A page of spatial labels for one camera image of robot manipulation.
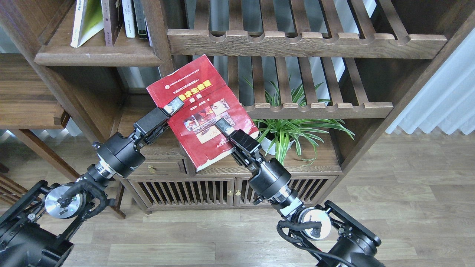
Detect dark upright book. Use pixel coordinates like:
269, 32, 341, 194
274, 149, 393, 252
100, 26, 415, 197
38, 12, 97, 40
133, 0, 148, 39

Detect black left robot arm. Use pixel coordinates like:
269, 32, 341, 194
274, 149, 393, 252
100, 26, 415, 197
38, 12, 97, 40
0, 98, 184, 267

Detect pale upright book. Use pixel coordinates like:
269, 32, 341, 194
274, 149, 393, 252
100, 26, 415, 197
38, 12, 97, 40
142, 0, 153, 47

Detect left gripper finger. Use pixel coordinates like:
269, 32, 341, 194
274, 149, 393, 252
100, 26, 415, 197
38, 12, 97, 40
163, 98, 184, 115

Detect maroon book white characters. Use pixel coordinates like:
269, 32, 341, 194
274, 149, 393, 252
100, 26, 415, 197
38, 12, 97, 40
101, 0, 123, 47

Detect white upright book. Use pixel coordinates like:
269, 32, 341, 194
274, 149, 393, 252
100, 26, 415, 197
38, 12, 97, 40
121, 0, 136, 38

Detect white plant pot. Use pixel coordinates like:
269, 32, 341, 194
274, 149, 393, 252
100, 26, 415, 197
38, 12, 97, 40
259, 135, 295, 157

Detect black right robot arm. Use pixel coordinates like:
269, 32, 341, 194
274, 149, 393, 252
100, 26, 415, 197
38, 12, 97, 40
215, 119, 383, 267

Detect red book with photos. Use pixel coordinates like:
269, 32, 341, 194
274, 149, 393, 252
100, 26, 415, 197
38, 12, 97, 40
147, 55, 259, 171

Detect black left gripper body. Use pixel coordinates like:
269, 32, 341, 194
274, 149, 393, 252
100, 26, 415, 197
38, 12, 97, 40
92, 108, 172, 179

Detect yellow green book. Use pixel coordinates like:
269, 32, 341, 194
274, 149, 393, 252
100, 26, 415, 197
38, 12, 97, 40
70, 0, 104, 48

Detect brass drawer knob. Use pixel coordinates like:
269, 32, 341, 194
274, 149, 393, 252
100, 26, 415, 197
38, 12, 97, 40
147, 165, 156, 174

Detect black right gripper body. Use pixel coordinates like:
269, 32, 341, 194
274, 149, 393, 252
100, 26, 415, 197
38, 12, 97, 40
226, 129, 292, 205

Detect white curtain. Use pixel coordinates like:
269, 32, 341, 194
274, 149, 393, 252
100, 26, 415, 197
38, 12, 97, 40
386, 30, 475, 135

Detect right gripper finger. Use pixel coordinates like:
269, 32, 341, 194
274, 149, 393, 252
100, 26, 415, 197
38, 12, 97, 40
215, 117, 236, 137

